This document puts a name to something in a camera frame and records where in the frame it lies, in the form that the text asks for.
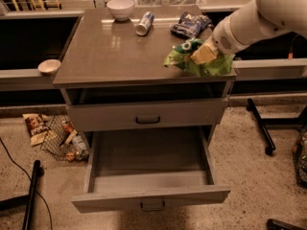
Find black stand leg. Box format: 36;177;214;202
0;160;43;230
247;98;307;156

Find wire mesh basket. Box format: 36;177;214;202
40;115;89;162

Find open grey bottom drawer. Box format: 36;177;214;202
72;126;230;213

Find black object bottom right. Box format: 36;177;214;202
267;218;305;230

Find grey drawer cabinet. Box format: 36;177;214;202
54;6;235;139

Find blue snack bag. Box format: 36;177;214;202
170;11;213;38

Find black stand leg left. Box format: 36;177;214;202
0;160;43;230

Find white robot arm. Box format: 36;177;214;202
191;0;307;64

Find black stand leg right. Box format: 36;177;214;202
247;98;307;156

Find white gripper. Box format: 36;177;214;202
191;15;247;64

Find brown snack bag on floor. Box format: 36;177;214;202
23;113;50;147

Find white blue can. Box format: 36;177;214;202
135;11;154;36

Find large white bowl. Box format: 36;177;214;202
106;0;134;21

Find closed grey middle drawer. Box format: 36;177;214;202
66;99;226;131

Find green rice chip bag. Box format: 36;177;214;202
164;38;234;77

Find black floor cable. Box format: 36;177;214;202
0;137;54;230

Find small white bowl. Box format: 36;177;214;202
37;59;61;75

